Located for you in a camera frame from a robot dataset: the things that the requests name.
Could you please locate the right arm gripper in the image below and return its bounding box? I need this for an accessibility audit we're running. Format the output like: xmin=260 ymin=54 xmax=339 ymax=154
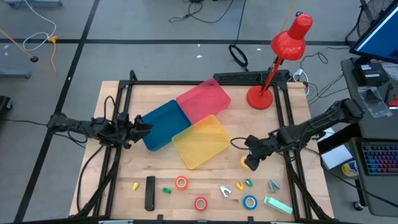
xmin=244 ymin=134 xmax=277 ymax=172

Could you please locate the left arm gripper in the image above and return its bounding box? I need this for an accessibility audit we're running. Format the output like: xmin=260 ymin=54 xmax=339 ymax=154
xmin=115 ymin=111 xmax=154 ymax=149

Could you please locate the blue-grey staple remover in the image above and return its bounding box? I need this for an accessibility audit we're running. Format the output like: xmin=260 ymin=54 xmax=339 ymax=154
xmin=268 ymin=179 xmax=282 ymax=194

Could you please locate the blue tape roll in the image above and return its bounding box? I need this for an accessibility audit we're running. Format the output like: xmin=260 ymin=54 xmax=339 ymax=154
xmin=242 ymin=195 xmax=258 ymax=211

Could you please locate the mint green stapler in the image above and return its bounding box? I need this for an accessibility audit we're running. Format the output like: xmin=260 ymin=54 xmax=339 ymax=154
xmin=263 ymin=196 xmax=294 ymax=216

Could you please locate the black stapler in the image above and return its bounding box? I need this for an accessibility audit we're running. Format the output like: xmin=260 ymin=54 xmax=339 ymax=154
xmin=144 ymin=175 xmax=156 ymax=212

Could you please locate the orange tape roll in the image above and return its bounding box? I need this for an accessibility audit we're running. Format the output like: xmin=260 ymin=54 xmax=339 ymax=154
xmin=174 ymin=175 xmax=190 ymax=190

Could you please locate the red tape roll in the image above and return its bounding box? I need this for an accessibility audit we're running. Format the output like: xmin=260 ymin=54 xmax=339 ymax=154
xmin=194 ymin=197 xmax=208 ymax=212

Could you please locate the blue plastic tray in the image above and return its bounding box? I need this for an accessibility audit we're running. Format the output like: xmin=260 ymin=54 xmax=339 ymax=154
xmin=141 ymin=99 xmax=191 ymax=152

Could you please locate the yellow plastic tray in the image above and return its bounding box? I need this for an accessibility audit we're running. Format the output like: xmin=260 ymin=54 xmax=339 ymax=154
xmin=171 ymin=114 xmax=231 ymax=170

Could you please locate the red desk lamp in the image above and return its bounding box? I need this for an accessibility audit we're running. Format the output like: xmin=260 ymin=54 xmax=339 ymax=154
xmin=246 ymin=11 xmax=313 ymax=111

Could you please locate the pink plastic tray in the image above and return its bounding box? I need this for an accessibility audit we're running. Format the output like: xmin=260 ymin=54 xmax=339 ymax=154
xmin=175 ymin=77 xmax=232 ymax=125

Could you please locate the white box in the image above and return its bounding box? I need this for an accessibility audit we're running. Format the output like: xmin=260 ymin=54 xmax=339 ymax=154
xmin=320 ymin=144 xmax=354 ymax=170

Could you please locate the black power strip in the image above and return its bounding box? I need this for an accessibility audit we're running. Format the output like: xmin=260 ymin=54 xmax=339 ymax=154
xmin=213 ymin=69 xmax=290 ymax=84

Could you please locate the yellow and blue roll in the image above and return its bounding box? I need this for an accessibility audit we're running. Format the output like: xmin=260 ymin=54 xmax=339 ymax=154
xmin=341 ymin=161 xmax=359 ymax=178

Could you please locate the grey computer desk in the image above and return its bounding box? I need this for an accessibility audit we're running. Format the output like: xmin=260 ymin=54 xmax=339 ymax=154
xmin=340 ymin=57 xmax=398 ymax=218

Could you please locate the rainbow backlit keyboard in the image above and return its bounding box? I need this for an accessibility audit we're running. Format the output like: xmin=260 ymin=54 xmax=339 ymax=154
xmin=361 ymin=143 xmax=398 ymax=177

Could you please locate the clear plastic bag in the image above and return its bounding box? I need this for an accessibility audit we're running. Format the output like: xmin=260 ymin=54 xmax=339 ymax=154
xmin=357 ymin=86 xmax=393 ymax=119

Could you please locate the grey metal cart base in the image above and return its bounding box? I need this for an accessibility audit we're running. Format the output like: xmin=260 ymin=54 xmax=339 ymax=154
xmin=0 ymin=69 xmax=32 ymax=79
xmin=2 ymin=0 xmax=63 ymax=8

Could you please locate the black cart caster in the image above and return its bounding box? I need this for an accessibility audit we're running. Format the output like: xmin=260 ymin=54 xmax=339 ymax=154
xmin=0 ymin=95 xmax=13 ymax=119

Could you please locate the black mini computer box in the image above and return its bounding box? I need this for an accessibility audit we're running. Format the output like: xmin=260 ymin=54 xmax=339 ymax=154
xmin=352 ymin=62 xmax=390 ymax=87

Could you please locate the computer monitor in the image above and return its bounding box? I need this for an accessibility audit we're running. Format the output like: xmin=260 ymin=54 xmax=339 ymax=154
xmin=349 ymin=0 xmax=398 ymax=65

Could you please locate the black floor fan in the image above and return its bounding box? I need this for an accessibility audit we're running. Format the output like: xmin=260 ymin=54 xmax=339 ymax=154
xmin=345 ymin=0 xmax=396 ymax=47

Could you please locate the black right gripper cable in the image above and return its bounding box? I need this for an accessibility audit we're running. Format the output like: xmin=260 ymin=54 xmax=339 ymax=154
xmin=229 ymin=136 xmax=249 ymax=151

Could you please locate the black aluminium table frame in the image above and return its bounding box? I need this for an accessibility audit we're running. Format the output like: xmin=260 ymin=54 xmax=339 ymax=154
xmin=74 ymin=70 xmax=335 ymax=224

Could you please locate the black arm base cable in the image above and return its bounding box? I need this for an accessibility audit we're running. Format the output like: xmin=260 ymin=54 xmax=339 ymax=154
xmin=76 ymin=144 xmax=105 ymax=214

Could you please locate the white plug with cable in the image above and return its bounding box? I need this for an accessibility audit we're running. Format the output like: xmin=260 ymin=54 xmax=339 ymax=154
xmin=292 ymin=68 xmax=310 ymax=96

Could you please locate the long black desk cable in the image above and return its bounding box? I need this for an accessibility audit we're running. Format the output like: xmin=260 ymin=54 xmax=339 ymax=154
xmin=323 ymin=169 xmax=398 ymax=208

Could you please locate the black coiled floor cable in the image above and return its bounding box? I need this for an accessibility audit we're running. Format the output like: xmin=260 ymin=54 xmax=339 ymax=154
xmin=228 ymin=0 xmax=249 ymax=70

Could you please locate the thin black floor cable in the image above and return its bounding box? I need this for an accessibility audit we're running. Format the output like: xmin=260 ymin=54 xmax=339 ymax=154
xmin=4 ymin=118 xmax=50 ymax=127

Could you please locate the yellow floor cable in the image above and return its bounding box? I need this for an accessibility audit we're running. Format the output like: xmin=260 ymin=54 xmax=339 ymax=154
xmin=46 ymin=35 xmax=59 ymax=73

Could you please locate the black tangled floor cable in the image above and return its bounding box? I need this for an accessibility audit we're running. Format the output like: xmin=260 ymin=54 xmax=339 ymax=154
xmin=168 ymin=0 xmax=234 ymax=24

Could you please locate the yellow cord with black ball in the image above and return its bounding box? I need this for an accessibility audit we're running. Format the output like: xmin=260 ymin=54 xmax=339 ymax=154
xmin=0 ymin=27 xmax=40 ymax=63

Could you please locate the white floor cable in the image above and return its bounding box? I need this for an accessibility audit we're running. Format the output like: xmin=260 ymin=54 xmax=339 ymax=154
xmin=22 ymin=0 xmax=58 ymax=52

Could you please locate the yellow hanging cord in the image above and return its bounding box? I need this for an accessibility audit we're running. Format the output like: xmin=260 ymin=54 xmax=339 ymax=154
xmin=280 ymin=0 xmax=295 ymax=33

